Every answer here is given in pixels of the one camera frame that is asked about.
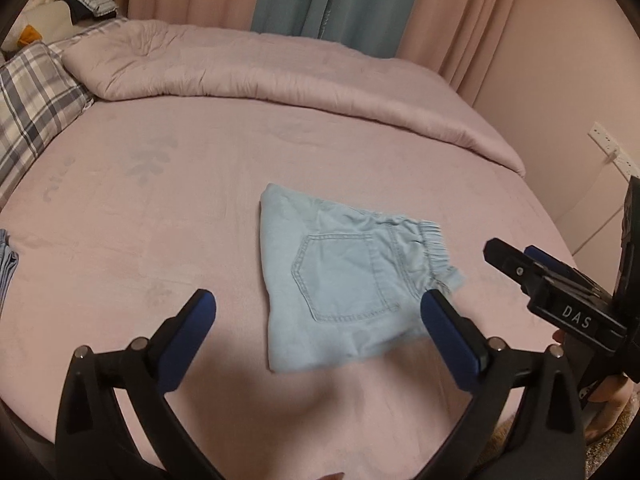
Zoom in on person's right hand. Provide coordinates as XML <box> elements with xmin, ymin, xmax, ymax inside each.
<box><xmin>552</xmin><ymin>329</ymin><xmax>632</xmax><ymax>442</ymax></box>

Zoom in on light blue denim pants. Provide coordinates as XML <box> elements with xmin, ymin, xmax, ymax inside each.
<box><xmin>259</xmin><ymin>183</ymin><xmax>466</xmax><ymax>375</ymax></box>

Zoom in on folded blue garment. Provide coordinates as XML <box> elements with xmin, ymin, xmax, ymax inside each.
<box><xmin>0</xmin><ymin>229</ymin><xmax>20</xmax><ymax>313</ymax></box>

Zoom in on white cable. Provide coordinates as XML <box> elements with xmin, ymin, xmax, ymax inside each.
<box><xmin>574</xmin><ymin>157</ymin><xmax>628</xmax><ymax>257</ymax></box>

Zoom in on pink quilt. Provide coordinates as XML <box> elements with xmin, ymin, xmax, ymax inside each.
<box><xmin>61</xmin><ymin>19</ymin><xmax>527</xmax><ymax>178</ymax></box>

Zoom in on plaid pillow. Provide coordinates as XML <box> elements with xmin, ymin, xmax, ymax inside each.
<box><xmin>0</xmin><ymin>16</ymin><xmax>130</xmax><ymax>208</ymax></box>

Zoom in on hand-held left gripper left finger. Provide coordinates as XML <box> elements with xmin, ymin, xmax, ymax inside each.
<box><xmin>54</xmin><ymin>288</ymin><xmax>229</xmax><ymax>480</ymax></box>

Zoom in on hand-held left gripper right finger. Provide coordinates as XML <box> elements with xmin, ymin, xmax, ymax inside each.
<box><xmin>417</xmin><ymin>289</ymin><xmax>587</xmax><ymax>480</ymax></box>

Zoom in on pink bed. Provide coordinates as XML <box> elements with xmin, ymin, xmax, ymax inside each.
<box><xmin>0</xmin><ymin>77</ymin><xmax>581</xmax><ymax>480</ymax></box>

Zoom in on folded grey plaid cloth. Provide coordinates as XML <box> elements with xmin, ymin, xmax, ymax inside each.
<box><xmin>61</xmin><ymin>0</ymin><xmax>120</xmax><ymax>25</ymax></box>

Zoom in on white power strip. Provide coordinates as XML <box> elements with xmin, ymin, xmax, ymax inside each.
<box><xmin>589</xmin><ymin>121</ymin><xmax>638</xmax><ymax>178</ymax></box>

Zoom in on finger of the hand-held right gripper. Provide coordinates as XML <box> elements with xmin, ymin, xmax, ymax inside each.
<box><xmin>483</xmin><ymin>238</ymin><xmax>552</xmax><ymax>295</ymax></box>
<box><xmin>523</xmin><ymin>244</ymin><xmax>615</xmax><ymax>297</ymax></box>

